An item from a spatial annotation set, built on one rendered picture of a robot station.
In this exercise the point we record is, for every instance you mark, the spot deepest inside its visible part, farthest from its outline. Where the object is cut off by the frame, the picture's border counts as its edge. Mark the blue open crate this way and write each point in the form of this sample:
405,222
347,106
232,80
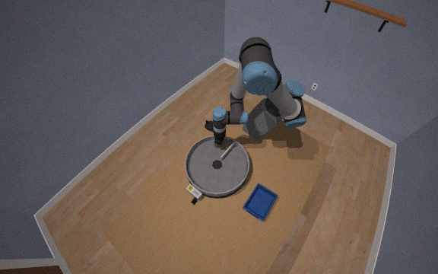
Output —
259,202

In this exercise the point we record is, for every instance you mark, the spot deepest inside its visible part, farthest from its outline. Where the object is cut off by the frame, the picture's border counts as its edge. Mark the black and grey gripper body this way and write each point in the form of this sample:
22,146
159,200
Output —
219,134

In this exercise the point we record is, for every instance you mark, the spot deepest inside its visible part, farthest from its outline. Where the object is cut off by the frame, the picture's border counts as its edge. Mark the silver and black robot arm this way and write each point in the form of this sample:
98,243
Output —
259,75

